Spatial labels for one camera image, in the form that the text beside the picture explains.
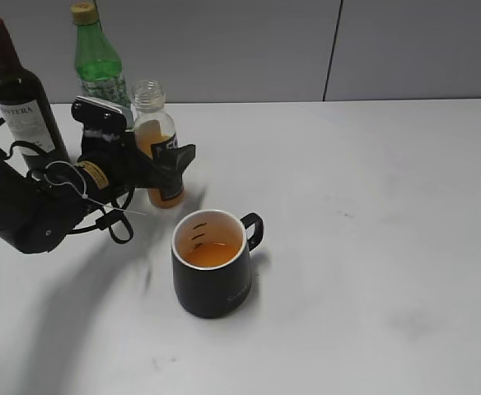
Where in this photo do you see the wrist camera with silver plate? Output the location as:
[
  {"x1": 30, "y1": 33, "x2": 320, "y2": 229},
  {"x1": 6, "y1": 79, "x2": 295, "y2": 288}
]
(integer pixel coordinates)
[{"x1": 71, "y1": 95, "x2": 134, "y2": 142}]

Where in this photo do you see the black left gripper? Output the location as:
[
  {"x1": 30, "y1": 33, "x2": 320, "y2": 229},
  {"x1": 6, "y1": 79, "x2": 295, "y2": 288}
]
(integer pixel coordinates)
[{"x1": 75, "y1": 142, "x2": 196, "y2": 204}]

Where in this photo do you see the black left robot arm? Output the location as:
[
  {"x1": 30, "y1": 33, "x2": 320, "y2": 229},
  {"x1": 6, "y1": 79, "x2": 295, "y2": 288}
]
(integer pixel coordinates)
[{"x1": 0, "y1": 143, "x2": 196, "y2": 254}]

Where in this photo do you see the black cable loop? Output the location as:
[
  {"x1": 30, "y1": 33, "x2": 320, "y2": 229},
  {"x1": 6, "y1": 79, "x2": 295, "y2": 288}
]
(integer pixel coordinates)
[{"x1": 69, "y1": 187, "x2": 135, "y2": 244}]

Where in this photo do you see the green plastic soda bottle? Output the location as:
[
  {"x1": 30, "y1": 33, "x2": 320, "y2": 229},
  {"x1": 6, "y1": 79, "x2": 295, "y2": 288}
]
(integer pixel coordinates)
[{"x1": 70, "y1": 2, "x2": 131, "y2": 108}]

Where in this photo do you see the red wine bottle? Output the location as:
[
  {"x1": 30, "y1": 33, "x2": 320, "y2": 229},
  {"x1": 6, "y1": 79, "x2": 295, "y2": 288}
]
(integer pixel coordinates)
[{"x1": 0, "y1": 18, "x2": 69, "y2": 170}]

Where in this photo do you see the black mug white interior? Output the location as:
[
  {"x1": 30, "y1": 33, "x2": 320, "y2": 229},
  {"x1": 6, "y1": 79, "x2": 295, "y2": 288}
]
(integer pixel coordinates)
[{"x1": 171, "y1": 209, "x2": 264, "y2": 318}]

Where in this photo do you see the white zip tie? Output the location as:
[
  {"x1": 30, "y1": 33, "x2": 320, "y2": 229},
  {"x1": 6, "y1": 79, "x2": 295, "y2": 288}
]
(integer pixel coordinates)
[{"x1": 44, "y1": 160, "x2": 146, "y2": 216}]

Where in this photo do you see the NFC orange juice bottle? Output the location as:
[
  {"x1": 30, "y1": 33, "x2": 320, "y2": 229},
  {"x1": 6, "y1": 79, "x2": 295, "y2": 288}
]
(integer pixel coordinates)
[{"x1": 131, "y1": 80, "x2": 184, "y2": 208}]

